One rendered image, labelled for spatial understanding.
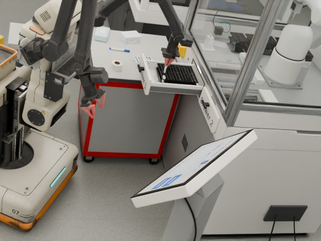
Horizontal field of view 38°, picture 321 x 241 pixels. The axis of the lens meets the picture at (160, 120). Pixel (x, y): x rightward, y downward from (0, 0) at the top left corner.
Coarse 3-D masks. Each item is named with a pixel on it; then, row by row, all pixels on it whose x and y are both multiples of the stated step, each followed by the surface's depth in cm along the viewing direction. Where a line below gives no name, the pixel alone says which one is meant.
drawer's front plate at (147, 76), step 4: (140, 56) 288; (144, 56) 284; (140, 60) 287; (144, 60) 281; (140, 64) 287; (144, 64) 278; (144, 68) 277; (148, 68) 274; (144, 72) 277; (148, 72) 271; (140, 76) 285; (144, 76) 276; (148, 76) 268; (148, 80) 267; (144, 84) 275; (148, 84) 267; (144, 88) 274; (148, 88) 269; (148, 92) 271
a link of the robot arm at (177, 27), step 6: (156, 0) 224; (162, 0) 224; (168, 0) 231; (162, 6) 233; (168, 6) 233; (168, 12) 237; (174, 12) 240; (168, 18) 241; (174, 18) 241; (174, 24) 246; (180, 24) 249; (174, 30) 250; (180, 30) 250; (174, 36) 255
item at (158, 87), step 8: (152, 64) 291; (176, 64) 294; (184, 64) 295; (192, 64) 297; (152, 72) 290; (152, 80) 283; (200, 80) 287; (152, 88) 272; (160, 88) 273; (168, 88) 274; (176, 88) 275; (184, 88) 276; (192, 88) 278; (200, 88) 279
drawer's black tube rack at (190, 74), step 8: (160, 64) 287; (168, 72) 282; (176, 72) 284; (184, 72) 287; (192, 72) 288; (160, 80) 278; (168, 80) 276; (176, 80) 277; (184, 80) 279; (192, 80) 280
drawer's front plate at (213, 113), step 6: (204, 90) 270; (204, 96) 270; (210, 96) 266; (210, 102) 261; (210, 108) 261; (204, 114) 268; (210, 114) 260; (216, 114) 253; (210, 120) 260; (216, 120) 252; (210, 126) 259; (216, 126) 255
